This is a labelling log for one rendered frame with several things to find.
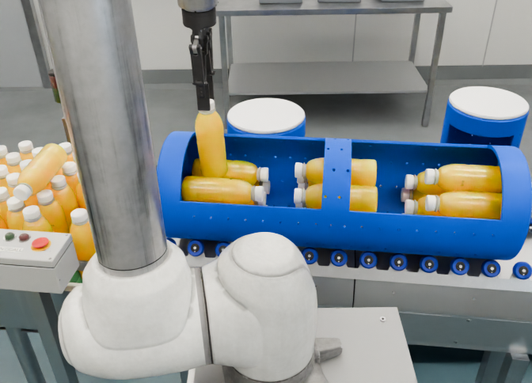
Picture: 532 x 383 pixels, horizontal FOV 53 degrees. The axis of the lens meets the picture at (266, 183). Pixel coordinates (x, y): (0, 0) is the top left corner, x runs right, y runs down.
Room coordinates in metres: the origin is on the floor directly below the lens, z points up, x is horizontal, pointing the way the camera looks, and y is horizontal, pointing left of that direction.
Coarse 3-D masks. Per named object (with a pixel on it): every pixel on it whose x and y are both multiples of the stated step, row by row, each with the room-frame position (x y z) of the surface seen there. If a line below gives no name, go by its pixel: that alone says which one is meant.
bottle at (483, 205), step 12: (444, 192) 1.07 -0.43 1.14; (456, 192) 1.06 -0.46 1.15; (468, 192) 1.05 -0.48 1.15; (480, 192) 1.05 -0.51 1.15; (492, 192) 1.06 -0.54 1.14; (444, 204) 1.04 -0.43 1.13; (456, 204) 1.03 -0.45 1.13; (468, 204) 1.02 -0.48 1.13; (480, 204) 1.02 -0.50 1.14; (492, 204) 1.02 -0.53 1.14; (456, 216) 1.02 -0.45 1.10; (468, 216) 1.02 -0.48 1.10; (480, 216) 1.01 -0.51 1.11; (492, 216) 1.01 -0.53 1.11
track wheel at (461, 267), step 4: (452, 260) 1.01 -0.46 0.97; (456, 260) 1.00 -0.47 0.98; (460, 260) 1.00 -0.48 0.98; (464, 260) 1.00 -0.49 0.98; (452, 264) 1.00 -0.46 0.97; (456, 264) 1.00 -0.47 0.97; (460, 264) 1.00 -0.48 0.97; (464, 264) 1.00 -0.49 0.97; (468, 264) 1.00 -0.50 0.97; (452, 268) 0.99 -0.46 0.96; (456, 268) 0.99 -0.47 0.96; (460, 268) 0.99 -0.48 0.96; (464, 268) 0.99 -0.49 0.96; (468, 268) 0.99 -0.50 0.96; (456, 272) 0.99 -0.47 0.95; (460, 272) 0.99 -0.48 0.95; (464, 272) 0.98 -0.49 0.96
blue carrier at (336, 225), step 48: (192, 144) 1.32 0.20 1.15; (240, 144) 1.30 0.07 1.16; (288, 144) 1.27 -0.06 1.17; (336, 144) 1.15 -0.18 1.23; (384, 144) 1.21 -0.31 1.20; (432, 144) 1.19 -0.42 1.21; (288, 192) 1.27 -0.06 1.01; (336, 192) 1.03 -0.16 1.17; (384, 192) 1.24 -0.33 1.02; (528, 192) 0.99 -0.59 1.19; (336, 240) 1.01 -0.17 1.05; (384, 240) 0.99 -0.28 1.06; (432, 240) 0.97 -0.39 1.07; (480, 240) 0.96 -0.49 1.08
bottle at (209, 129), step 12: (204, 120) 1.17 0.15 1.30; (216, 120) 1.18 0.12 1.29; (204, 132) 1.16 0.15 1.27; (216, 132) 1.17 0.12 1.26; (204, 144) 1.16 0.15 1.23; (216, 144) 1.16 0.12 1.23; (204, 156) 1.16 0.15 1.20; (216, 156) 1.16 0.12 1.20; (204, 168) 1.17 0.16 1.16; (216, 168) 1.16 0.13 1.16
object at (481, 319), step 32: (320, 256) 1.09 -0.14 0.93; (352, 256) 1.09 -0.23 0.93; (384, 256) 1.08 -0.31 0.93; (416, 256) 1.08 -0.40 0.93; (448, 256) 1.08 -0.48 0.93; (320, 288) 1.02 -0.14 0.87; (352, 288) 1.01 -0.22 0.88; (384, 288) 1.00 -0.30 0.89; (416, 288) 1.00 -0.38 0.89; (448, 288) 0.99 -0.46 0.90; (480, 288) 0.98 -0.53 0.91; (416, 320) 0.99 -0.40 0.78; (448, 320) 0.98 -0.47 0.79; (480, 320) 0.96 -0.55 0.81; (512, 320) 0.95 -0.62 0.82; (512, 352) 1.00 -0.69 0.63
